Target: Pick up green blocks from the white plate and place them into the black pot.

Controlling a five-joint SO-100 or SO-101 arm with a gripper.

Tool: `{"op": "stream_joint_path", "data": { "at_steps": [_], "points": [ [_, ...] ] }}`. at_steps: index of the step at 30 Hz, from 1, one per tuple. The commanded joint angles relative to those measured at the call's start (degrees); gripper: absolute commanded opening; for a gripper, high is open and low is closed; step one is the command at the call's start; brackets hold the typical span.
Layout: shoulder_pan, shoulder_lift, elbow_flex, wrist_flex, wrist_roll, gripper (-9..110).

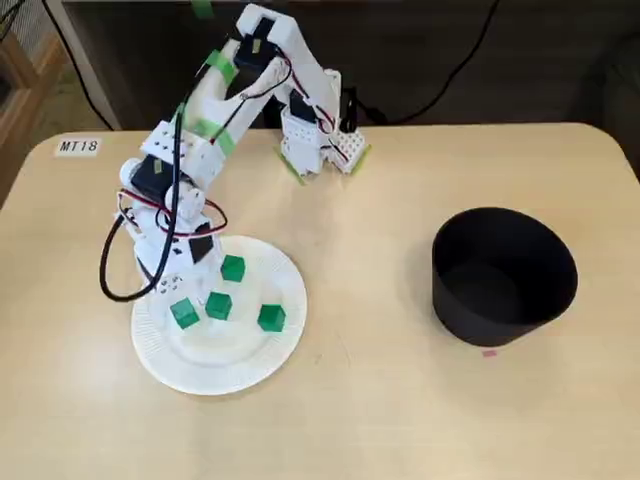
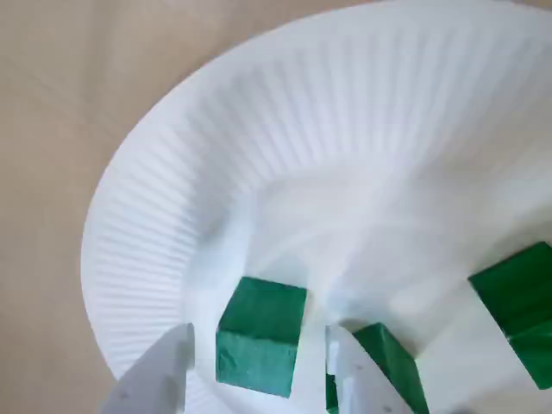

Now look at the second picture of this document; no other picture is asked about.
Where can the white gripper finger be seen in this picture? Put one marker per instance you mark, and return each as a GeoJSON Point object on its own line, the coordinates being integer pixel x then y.
{"type": "Point", "coordinates": [151, 384]}
{"type": "Point", "coordinates": [358, 388]}

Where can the green block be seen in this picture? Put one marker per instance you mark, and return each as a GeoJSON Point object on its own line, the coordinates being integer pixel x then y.
{"type": "Point", "coordinates": [259, 345]}
{"type": "Point", "coordinates": [397, 358]}
{"type": "Point", "coordinates": [517, 310]}

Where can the white paper plate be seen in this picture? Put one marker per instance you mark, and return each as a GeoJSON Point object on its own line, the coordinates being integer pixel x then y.
{"type": "Point", "coordinates": [345, 172]}

